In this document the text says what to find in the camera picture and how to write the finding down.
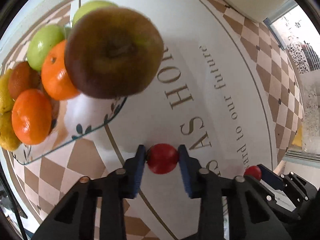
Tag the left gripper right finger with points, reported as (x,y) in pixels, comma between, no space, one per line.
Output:
(249,215)

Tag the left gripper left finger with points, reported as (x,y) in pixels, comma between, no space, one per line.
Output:
(74,215)

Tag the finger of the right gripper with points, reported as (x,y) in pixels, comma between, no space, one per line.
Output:
(260,192)
(275,177)

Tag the red cherry tomato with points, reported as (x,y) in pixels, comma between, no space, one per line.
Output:
(254,171)
(162,158)

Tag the yellow lemon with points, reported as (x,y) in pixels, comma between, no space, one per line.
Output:
(8,139)
(6,101)

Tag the brown red apple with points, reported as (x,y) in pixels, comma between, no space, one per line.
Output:
(113,52)

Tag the green apple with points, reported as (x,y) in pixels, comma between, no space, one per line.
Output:
(42,42)
(90,6)

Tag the checkered counter mat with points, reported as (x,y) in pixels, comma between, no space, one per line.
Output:
(229,109)

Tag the oval floral ceramic plate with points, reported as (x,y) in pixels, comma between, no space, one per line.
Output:
(71,119)

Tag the bright orange front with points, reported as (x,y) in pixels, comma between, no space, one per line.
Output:
(31,117)

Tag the bright orange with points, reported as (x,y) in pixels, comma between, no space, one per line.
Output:
(54,76)
(31,117)

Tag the bright orange right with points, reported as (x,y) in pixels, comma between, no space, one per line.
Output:
(54,76)

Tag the dark red orange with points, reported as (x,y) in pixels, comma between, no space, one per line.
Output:
(22,78)

